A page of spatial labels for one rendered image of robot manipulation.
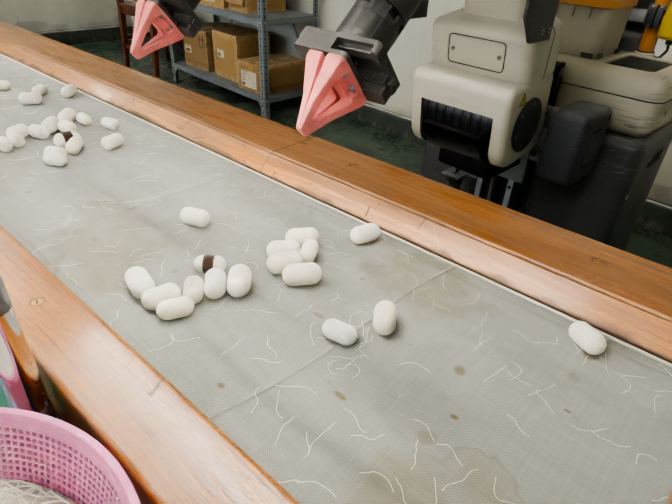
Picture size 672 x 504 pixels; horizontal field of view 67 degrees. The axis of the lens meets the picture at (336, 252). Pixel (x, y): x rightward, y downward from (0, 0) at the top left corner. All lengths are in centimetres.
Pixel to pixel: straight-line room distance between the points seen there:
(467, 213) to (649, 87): 67
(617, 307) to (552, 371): 10
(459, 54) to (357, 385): 78
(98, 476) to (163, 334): 14
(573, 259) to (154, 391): 40
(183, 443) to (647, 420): 32
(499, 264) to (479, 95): 52
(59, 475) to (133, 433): 6
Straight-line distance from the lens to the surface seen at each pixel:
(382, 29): 55
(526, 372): 44
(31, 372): 39
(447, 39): 106
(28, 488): 40
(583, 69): 123
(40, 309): 47
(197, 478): 32
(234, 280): 46
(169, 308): 45
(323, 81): 52
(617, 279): 54
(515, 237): 56
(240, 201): 63
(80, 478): 37
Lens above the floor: 103
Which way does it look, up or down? 33 degrees down
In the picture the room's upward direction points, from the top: 3 degrees clockwise
